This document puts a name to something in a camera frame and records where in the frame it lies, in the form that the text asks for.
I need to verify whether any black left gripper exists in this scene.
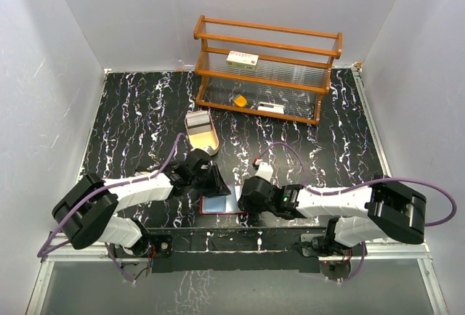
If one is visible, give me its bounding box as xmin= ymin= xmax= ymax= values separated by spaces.
xmin=189 ymin=162 xmax=230 ymax=197

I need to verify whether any red card holder wallet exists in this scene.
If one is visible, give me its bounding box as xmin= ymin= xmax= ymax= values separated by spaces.
xmin=200 ymin=185 xmax=243 ymax=215

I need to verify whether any beige oval card tray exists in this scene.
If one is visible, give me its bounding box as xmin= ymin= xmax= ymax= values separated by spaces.
xmin=185 ymin=113 xmax=219 ymax=155

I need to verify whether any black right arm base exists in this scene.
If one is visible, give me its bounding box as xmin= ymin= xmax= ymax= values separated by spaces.
xmin=293 ymin=217 xmax=367 ymax=285

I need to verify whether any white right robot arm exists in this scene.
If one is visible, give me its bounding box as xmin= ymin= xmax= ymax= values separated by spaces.
xmin=238 ymin=176 xmax=426 ymax=255

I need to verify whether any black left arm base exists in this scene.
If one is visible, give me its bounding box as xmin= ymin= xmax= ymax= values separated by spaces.
xmin=108 ymin=220 xmax=174 ymax=287

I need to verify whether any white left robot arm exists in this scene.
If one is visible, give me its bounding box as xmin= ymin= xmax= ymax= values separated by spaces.
xmin=52 ymin=149 xmax=231 ymax=256

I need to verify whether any beige grey stapler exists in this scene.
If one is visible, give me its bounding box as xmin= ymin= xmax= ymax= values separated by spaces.
xmin=134 ymin=167 xmax=152 ymax=177

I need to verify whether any orange yellow small block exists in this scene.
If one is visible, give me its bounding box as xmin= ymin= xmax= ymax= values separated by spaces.
xmin=233 ymin=94 xmax=248 ymax=108

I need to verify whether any white stapler on shelf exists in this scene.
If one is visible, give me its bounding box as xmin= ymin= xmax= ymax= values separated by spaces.
xmin=257 ymin=102 xmax=285 ymax=115

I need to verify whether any orange wooden shelf rack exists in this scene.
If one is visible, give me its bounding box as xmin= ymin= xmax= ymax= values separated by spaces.
xmin=193 ymin=15 xmax=343 ymax=126

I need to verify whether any white red medicine box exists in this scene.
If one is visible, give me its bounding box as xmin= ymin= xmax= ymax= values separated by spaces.
xmin=226 ymin=51 xmax=259 ymax=70

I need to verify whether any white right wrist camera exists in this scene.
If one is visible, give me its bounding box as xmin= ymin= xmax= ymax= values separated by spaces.
xmin=252 ymin=158 xmax=273 ymax=182

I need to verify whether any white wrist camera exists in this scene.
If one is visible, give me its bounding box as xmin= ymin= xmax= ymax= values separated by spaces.
xmin=252 ymin=158 xmax=273 ymax=182
xmin=201 ymin=146 xmax=214 ymax=170

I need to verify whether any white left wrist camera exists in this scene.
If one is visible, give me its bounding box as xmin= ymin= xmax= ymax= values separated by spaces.
xmin=201 ymin=146 xmax=214 ymax=170

